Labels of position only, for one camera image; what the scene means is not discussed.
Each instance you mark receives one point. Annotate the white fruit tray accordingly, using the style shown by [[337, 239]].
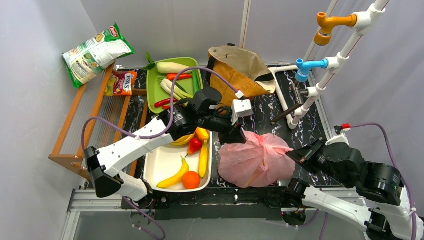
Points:
[[165, 161]]

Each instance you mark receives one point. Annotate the orange candy bag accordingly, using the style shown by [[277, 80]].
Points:
[[121, 83]]

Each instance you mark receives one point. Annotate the white pipe frame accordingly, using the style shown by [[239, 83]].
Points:
[[305, 99]]

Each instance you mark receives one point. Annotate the brown paper bag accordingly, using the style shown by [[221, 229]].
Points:
[[243, 69]]

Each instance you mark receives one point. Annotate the orange fruit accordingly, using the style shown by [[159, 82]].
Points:
[[191, 180]]

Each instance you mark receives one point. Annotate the wooden rack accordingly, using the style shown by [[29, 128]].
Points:
[[80, 124]]

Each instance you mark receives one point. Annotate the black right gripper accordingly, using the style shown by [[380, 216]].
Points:
[[305, 156]]

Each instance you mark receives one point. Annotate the white radish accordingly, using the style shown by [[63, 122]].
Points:
[[166, 67]]

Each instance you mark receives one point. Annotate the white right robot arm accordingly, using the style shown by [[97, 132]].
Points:
[[393, 218]]

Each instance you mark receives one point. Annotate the red chili pepper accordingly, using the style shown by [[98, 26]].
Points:
[[164, 104]]

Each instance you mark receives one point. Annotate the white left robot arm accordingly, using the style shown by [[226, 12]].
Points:
[[105, 165]]

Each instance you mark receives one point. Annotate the blue faucet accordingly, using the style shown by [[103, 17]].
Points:
[[304, 68]]

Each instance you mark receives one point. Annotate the orange carrot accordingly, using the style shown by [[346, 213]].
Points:
[[171, 76]]

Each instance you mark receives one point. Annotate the green vegetable tray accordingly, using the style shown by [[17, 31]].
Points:
[[154, 90]]

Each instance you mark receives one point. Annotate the yellow banana bunch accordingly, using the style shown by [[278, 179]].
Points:
[[183, 140]]

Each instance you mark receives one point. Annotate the orange faucet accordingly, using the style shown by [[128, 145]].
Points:
[[327, 25]]

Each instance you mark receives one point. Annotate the green cucumber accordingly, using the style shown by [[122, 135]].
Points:
[[196, 83]]

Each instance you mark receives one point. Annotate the green chips bag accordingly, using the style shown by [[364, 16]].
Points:
[[91, 58]]

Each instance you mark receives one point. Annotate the orange mango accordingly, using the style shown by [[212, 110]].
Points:
[[202, 134]]

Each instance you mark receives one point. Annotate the yellow banana by bag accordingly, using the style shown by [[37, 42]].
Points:
[[203, 160]]

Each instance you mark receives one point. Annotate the pink plastic grocery bag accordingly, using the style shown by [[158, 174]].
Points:
[[258, 163]]

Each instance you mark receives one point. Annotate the single yellow banana lower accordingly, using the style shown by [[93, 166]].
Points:
[[177, 178]]

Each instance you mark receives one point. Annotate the green white leek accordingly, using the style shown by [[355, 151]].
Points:
[[179, 92]]

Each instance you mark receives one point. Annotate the aluminium base frame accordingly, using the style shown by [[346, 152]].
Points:
[[105, 164]]

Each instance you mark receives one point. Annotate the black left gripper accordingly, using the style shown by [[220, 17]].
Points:
[[230, 127]]

